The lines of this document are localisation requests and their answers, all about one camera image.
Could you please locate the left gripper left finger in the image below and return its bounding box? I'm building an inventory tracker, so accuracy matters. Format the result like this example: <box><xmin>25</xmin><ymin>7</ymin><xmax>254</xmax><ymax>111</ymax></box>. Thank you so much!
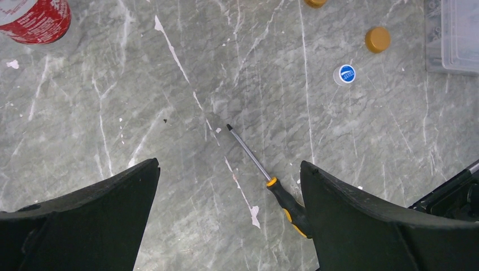
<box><xmin>1</xmin><ymin>158</ymin><xmax>160</xmax><ymax>270</ymax></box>

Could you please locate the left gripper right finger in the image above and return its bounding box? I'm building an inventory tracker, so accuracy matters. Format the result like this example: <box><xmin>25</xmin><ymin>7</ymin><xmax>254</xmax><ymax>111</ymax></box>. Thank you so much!
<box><xmin>301</xmin><ymin>161</ymin><xmax>478</xmax><ymax>270</ymax></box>

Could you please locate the clear red-label bottle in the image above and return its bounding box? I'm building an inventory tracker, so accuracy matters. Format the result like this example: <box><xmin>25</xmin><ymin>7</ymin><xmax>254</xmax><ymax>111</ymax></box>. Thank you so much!
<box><xmin>1</xmin><ymin>0</ymin><xmax>81</xmax><ymax>55</ymax></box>

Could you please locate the orange bottle cap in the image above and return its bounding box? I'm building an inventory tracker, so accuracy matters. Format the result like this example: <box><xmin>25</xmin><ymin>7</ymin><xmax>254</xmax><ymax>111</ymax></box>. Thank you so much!
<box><xmin>304</xmin><ymin>0</ymin><xmax>327</xmax><ymax>8</ymax></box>
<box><xmin>364</xmin><ymin>27</ymin><xmax>391</xmax><ymax>54</ymax></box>

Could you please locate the white blue bottle cap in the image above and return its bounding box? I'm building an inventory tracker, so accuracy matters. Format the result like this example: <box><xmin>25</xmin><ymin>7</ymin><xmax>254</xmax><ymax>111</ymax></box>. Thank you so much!
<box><xmin>333</xmin><ymin>64</ymin><xmax>356</xmax><ymax>86</ymax></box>

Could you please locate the black yellow screwdriver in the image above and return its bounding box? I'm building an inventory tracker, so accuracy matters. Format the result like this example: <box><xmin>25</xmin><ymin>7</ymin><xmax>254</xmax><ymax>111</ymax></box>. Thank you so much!
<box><xmin>226</xmin><ymin>124</ymin><xmax>312</xmax><ymax>239</ymax></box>

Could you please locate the clear plastic box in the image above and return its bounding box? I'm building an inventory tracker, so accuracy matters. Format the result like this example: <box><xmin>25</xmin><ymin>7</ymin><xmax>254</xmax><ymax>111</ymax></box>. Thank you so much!
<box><xmin>424</xmin><ymin>0</ymin><xmax>478</xmax><ymax>76</ymax></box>

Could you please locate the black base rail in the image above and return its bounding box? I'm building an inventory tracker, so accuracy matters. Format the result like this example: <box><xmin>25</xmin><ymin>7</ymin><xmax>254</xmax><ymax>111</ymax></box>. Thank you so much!
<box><xmin>409</xmin><ymin>161</ymin><xmax>478</xmax><ymax>223</ymax></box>

